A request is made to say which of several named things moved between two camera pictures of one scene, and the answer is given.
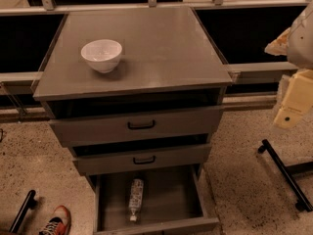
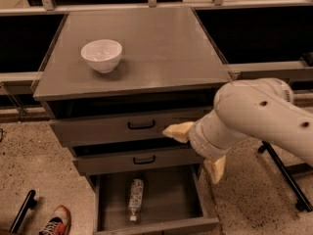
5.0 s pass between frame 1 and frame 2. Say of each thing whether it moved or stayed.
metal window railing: stayed
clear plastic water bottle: stayed
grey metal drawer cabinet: stayed
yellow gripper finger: moved
